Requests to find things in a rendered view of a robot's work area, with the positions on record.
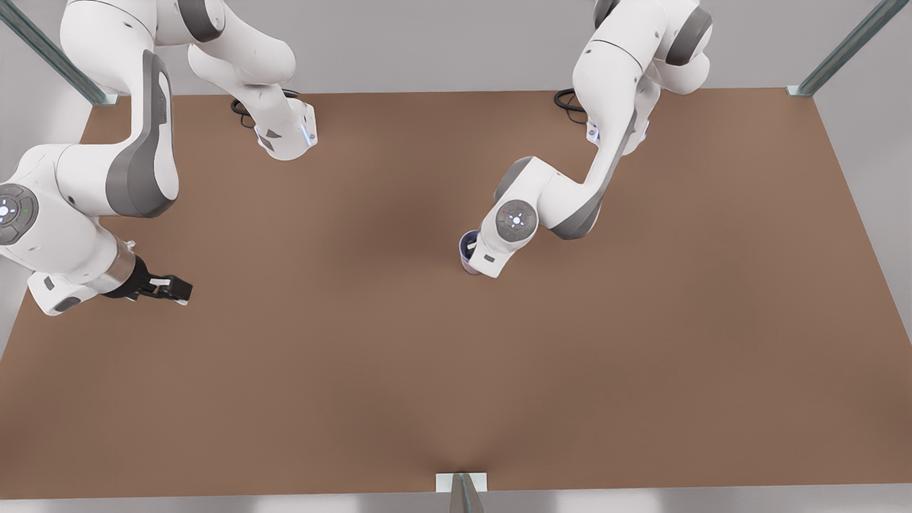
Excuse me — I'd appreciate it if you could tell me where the black cable loop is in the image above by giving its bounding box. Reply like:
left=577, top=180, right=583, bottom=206
left=554, top=88, right=590, bottom=126
left=229, top=88, right=301, bottom=130

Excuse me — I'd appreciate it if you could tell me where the silver frame post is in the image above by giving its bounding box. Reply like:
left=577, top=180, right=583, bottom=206
left=435, top=472, right=489, bottom=513
left=0, top=0, right=119, bottom=107
left=786, top=0, right=912, bottom=98

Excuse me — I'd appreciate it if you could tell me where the purple cup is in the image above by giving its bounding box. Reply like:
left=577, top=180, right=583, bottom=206
left=458, top=229, right=487, bottom=276

